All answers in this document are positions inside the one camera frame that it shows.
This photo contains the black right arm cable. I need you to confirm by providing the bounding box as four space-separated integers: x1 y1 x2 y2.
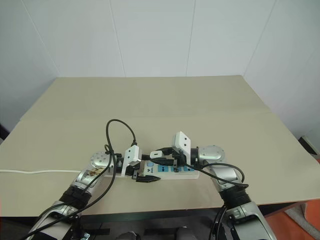
193 162 250 240

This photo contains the dark rounded shape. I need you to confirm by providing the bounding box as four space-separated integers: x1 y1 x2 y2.
117 230 141 240

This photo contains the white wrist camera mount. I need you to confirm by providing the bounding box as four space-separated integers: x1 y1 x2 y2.
171 131 193 166
120 144 143 176

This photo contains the white power strip cord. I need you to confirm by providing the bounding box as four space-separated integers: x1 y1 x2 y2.
0 168 82 175

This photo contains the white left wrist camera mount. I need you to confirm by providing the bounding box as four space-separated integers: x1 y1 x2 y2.
120 144 143 176

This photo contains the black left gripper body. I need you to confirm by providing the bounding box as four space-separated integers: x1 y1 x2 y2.
125 153 151 181

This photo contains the dark object at wall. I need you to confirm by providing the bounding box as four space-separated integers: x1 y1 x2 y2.
0 121 11 141

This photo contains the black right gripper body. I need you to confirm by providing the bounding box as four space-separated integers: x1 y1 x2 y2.
171 147 188 174

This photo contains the grey floor object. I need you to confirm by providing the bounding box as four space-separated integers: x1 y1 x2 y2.
284 199 320 227

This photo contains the white power strip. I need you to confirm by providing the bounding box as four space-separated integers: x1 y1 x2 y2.
103 159 200 181

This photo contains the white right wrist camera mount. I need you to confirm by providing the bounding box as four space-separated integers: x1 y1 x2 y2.
171 131 193 166

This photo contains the grey box on floor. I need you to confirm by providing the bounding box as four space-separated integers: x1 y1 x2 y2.
298 134 320 158

